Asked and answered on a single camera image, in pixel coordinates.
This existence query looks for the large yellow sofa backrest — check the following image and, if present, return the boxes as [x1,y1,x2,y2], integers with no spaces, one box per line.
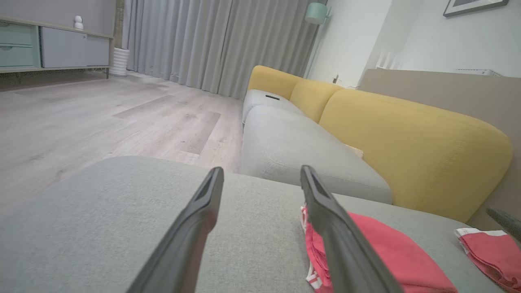
[319,88,513,223]

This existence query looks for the beige panel behind sofa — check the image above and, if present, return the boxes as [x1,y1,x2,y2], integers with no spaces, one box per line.
[358,68,521,233]

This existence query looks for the grey teal sideboard cabinet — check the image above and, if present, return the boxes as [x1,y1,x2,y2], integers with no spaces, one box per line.
[0,15,115,80]

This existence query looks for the small yellow sofa backrest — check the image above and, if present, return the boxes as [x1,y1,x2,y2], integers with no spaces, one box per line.
[247,65,304,101]

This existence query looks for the dark picture frame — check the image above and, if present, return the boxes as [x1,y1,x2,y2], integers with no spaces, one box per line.
[442,0,510,18]

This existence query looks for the small grey sofa seat cushion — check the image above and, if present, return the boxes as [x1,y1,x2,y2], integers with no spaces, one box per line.
[243,89,306,123]

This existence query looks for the grey curtain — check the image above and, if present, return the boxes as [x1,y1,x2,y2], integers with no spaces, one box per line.
[122,0,328,101]

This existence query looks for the large grey sofa ottoman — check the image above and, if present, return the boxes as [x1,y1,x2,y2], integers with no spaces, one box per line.
[0,155,510,293]

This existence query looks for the teal lamp shade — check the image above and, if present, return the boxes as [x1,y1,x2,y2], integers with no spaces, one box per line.
[304,2,328,25]

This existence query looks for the medium yellow sofa backrest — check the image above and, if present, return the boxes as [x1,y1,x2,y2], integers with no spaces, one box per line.
[289,78,345,124]

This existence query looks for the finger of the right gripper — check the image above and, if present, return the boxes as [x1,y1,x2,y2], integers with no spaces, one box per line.
[486,207,521,242]

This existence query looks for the white heater top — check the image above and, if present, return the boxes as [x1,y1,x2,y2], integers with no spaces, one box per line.
[455,68,502,77]

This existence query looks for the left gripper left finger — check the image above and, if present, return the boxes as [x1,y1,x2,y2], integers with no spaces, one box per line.
[127,166,225,293]

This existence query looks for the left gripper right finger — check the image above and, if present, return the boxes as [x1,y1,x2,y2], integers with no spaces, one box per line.
[300,165,404,293]

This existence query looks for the red Bulls jersey white sleeves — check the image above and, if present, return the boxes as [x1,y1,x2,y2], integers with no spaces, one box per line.
[300,205,459,293]

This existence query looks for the red shorts white waistband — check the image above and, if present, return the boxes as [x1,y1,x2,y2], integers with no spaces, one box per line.
[454,227,521,293]

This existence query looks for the white ribbed vase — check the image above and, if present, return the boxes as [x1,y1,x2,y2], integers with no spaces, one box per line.
[109,47,130,77]

